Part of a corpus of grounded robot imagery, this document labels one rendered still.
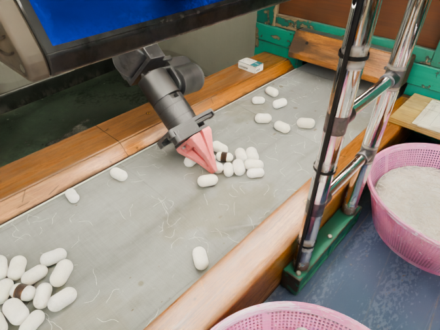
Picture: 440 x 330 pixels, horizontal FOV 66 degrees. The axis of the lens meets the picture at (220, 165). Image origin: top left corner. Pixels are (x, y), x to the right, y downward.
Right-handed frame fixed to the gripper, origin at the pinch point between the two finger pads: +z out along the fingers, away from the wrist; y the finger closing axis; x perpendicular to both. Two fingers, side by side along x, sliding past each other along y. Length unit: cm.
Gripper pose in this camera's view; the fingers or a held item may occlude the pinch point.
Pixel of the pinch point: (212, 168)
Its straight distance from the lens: 60.4
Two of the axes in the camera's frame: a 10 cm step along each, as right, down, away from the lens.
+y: 6.8, -4.6, 5.7
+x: -4.8, 3.0, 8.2
